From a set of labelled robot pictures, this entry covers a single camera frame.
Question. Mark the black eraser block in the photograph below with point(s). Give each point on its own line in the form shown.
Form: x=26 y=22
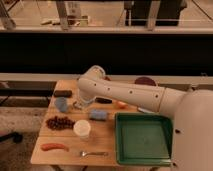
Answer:
x=62 y=93

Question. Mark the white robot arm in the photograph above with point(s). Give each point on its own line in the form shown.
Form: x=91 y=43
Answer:
x=192 y=147

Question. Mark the purple bowl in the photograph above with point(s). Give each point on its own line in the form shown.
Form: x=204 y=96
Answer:
x=145 y=81

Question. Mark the yellow apple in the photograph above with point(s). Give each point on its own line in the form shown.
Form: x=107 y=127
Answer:
x=121 y=104

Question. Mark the blue sponge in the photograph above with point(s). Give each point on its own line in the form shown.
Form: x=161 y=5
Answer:
x=99 y=115

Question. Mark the small black tape roll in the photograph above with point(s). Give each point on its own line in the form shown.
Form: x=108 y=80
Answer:
x=76 y=105

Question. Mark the white paper cup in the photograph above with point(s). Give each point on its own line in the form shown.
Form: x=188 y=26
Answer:
x=82 y=129

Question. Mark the wooden table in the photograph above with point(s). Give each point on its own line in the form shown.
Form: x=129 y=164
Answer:
x=101 y=139

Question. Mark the green plastic tray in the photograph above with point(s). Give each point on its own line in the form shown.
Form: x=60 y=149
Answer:
x=143 y=139

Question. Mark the bunch of dark grapes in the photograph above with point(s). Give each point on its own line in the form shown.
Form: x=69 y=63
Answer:
x=59 y=123

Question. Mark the metal fork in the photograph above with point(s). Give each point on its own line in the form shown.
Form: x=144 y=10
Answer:
x=84 y=153

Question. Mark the red sausage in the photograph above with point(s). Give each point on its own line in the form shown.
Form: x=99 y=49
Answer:
x=51 y=146

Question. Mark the black handled tool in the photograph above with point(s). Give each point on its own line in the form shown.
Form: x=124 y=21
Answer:
x=103 y=100

